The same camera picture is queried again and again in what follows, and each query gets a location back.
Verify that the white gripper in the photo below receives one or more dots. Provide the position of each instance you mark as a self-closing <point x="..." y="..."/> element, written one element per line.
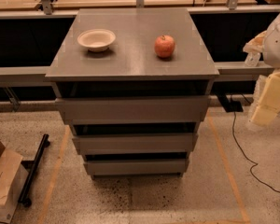
<point x="278" y="44"/>

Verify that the grey bottom drawer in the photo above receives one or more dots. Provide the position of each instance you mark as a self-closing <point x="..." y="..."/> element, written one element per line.
<point x="145" y="167"/>

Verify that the grey drawer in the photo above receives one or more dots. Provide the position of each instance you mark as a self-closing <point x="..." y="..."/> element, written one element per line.
<point x="133" y="110"/>
<point x="145" y="167"/>
<point x="135" y="143"/>

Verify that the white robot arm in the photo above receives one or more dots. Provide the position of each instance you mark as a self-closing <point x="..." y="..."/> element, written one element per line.
<point x="271" y="53"/>

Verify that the grey top drawer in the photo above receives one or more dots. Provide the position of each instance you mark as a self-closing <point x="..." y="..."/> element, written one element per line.
<point x="133" y="110"/>

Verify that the grey middle drawer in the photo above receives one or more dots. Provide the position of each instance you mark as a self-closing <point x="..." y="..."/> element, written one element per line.
<point x="135" y="143"/>

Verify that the grey drawer cabinet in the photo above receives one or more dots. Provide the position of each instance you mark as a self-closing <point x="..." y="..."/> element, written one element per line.
<point x="131" y="68"/>

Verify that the clear sanitizer pump bottle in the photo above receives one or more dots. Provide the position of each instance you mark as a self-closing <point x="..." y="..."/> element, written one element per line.
<point x="252" y="59"/>

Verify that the black floor power box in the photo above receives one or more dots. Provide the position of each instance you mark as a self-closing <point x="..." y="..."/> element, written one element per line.
<point x="229" y="104"/>

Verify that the red apple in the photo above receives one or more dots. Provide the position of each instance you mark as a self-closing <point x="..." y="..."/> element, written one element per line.
<point x="164" y="46"/>

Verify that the white paper bowl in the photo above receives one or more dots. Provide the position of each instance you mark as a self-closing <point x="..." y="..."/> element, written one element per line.
<point x="96" y="40"/>

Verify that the cardboard box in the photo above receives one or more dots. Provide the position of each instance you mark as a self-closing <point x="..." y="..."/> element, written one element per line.
<point x="12" y="179"/>

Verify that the black metal bar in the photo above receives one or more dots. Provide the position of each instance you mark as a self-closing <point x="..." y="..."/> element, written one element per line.
<point x="31" y="168"/>

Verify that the grey metal rail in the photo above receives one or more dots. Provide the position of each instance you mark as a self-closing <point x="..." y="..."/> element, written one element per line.
<point x="69" y="13"/>
<point x="34" y="76"/>

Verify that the grey upper metal rail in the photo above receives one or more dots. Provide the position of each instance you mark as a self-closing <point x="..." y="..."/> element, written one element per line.
<point x="69" y="13"/>

